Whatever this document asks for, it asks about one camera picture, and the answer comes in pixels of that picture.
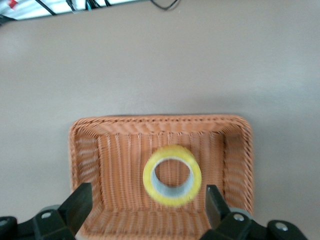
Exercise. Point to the small red tag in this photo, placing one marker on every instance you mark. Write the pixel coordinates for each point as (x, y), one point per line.
(12, 3)

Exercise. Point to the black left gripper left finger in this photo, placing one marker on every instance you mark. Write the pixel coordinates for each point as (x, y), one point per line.
(75, 205)

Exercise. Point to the yellow tape roll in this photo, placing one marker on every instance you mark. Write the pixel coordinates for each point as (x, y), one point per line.
(172, 200)

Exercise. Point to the brown wicker basket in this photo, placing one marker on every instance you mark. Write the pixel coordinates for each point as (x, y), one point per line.
(120, 162)

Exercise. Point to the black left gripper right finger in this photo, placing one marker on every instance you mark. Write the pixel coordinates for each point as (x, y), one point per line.
(217, 212)

